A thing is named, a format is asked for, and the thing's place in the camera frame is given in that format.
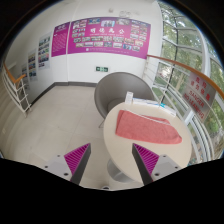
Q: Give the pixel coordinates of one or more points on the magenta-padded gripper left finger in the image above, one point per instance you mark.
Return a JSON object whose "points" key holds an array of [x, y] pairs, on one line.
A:
{"points": [[77, 159]]}

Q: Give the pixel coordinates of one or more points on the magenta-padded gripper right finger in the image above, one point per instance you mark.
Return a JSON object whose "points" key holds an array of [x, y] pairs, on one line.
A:
{"points": [[148, 159]]}

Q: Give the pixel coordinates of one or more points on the pink towel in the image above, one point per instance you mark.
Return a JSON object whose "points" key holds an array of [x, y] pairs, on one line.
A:
{"points": [[143, 128]]}

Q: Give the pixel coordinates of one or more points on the small upright white box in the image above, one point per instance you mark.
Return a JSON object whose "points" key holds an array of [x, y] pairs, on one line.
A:
{"points": [[129, 97]]}

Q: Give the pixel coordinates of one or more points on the grey round-backed chair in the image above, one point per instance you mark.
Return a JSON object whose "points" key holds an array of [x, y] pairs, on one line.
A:
{"points": [[113, 90]]}

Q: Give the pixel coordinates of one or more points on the red-lettered warning sign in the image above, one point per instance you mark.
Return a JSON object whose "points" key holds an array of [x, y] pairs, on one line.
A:
{"points": [[199, 95]]}

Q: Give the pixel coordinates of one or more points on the green exit sign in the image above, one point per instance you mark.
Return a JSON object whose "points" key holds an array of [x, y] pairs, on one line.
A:
{"points": [[102, 69]]}

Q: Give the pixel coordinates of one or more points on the short white railing orange handrail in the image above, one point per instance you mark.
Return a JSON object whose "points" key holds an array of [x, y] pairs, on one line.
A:
{"points": [[13, 87]]}

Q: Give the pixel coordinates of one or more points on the narrow magenta text poster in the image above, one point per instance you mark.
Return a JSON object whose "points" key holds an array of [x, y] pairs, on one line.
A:
{"points": [[60, 39]]}

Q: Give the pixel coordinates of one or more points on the large magenta photo poster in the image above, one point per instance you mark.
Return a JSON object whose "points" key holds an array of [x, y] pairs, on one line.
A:
{"points": [[110, 35]]}

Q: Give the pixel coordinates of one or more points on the white wall photo panel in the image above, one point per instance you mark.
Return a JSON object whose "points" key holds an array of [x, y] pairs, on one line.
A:
{"points": [[24, 75], [44, 51], [32, 66]]}

